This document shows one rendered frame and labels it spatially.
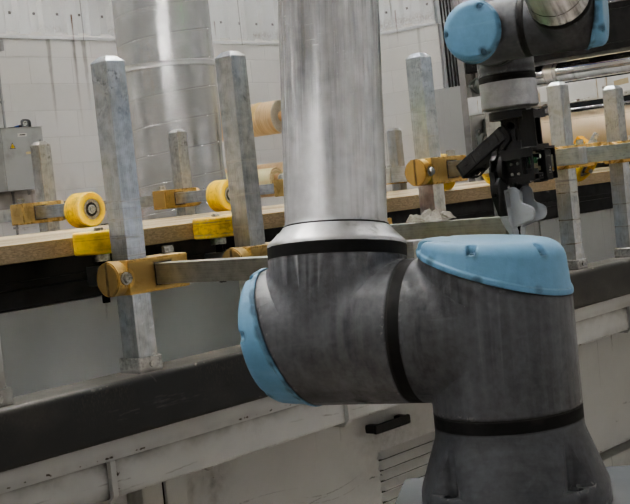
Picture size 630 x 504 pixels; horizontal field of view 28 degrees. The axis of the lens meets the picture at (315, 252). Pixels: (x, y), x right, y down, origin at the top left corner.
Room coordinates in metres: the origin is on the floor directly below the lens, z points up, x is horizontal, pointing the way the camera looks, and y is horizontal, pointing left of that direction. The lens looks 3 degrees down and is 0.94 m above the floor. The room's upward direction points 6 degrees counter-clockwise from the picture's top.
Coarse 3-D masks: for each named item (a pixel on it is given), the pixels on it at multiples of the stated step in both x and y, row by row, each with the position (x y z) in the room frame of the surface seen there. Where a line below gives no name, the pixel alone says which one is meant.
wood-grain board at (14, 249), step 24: (600, 168) 4.09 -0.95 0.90; (408, 192) 3.09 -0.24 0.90; (456, 192) 2.69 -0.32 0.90; (480, 192) 2.76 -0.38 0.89; (192, 216) 2.84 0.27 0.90; (264, 216) 2.24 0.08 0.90; (0, 240) 2.32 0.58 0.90; (24, 240) 2.08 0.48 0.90; (48, 240) 1.89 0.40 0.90; (72, 240) 1.92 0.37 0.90; (144, 240) 2.03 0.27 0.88; (168, 240) 2.07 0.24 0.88; (0, 264) 1.82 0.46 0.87
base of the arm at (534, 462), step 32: (544, 416) 1.19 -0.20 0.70; (576, 416) 1.21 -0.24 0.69; (448, 448) 1.22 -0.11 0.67; (480, 448) 1.19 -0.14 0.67; (512, 448) 1.18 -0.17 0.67; (544, 448) 1.18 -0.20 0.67; (576, 448) 1.20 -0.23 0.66; (448, 480) 1.22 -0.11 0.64; (480, 480) 1.18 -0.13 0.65; (512, 480) 1.17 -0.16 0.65; (544, 480) 1.17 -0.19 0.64; (576, 480) 1.19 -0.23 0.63; (608, 480) 1.22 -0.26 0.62
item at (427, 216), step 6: (426, 210) 2.12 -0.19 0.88; (438, 210) 2.08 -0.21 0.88; (414, 216) 2.12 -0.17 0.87; (420, 216) 2.10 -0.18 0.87; (426, 216) 2.10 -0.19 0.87; (432, 216) 2.09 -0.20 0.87; (438, 216) 2.08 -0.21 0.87; (444, 216) 2.09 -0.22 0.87; (450, 216) 2.10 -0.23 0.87; (408, 222) 2.12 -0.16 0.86; (414, 222) 2.10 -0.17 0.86
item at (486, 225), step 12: (396, 228) 2.14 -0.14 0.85; (408, 228) 2.13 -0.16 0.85; (420, 228) 2.11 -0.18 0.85; (432, 228) 2.09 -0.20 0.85; (444, 228) 2.08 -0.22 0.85; (456, 228) 2.06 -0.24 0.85; (468, 228) 2.05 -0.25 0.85; (480, 228) 2.03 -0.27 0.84; (492, 228) 2.01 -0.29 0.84; (504, 228) 2.00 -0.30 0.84
